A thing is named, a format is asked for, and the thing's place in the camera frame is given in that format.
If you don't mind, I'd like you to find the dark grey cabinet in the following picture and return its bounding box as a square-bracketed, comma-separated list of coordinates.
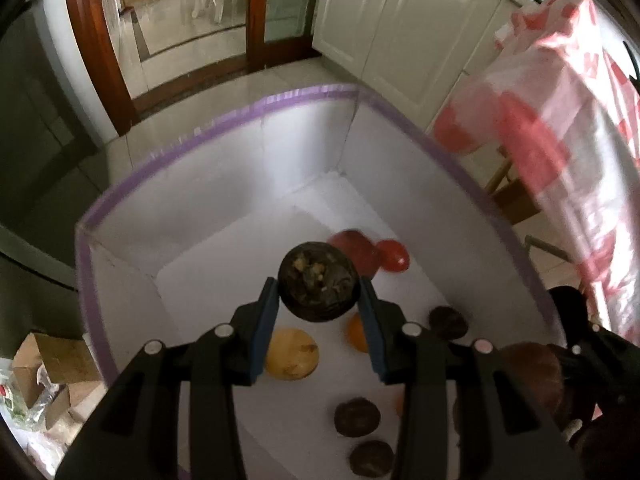
[0, 10, 112, 321]

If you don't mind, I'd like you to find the dark red wrinkled fruit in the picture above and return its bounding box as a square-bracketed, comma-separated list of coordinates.
[327, 229, 382, 281]

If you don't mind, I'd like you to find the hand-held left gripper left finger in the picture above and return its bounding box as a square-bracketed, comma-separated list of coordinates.
[54, 276, 281, 480]

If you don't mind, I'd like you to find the red tomato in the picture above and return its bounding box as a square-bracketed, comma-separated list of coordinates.
[375, 239, 412, 275]

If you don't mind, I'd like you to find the large brown-red round fruit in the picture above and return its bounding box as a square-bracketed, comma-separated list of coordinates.
[497, 341, 566, 426]

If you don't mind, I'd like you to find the clear plastic bag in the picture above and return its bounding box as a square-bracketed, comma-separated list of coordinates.
[0, 360, 81, 480]

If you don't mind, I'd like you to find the wooden door frame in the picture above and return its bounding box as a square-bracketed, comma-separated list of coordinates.
[62, 0, 251, 136]

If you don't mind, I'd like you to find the large striped yellow pepino melon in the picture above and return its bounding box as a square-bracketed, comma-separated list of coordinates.
[264, 327, 320, 381]

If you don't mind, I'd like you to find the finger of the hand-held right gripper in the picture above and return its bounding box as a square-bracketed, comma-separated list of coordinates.
[560, 325, 640, 407]

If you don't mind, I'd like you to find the wooden chair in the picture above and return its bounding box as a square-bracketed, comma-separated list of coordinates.
[484, 155, 542, 226]

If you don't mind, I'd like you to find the brown cardboard box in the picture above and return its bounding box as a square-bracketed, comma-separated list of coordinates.
[12, 332, 101, 402]

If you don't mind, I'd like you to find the white box with purple edge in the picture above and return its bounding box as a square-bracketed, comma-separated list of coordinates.
[75, 84, 558, 480]

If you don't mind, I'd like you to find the white kitchen cabinet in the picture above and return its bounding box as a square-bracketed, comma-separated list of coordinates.
[311, 0, 526, 133]

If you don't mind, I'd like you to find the red white checked plastic tablecloth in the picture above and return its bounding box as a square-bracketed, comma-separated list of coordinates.
[432, 0, 640, 331]

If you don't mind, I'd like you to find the glass sliding door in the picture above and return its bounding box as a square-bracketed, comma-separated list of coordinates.
[247, 0, 325, 67]

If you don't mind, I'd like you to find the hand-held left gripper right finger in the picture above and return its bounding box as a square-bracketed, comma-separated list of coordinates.
[356, 277, 586, 480]

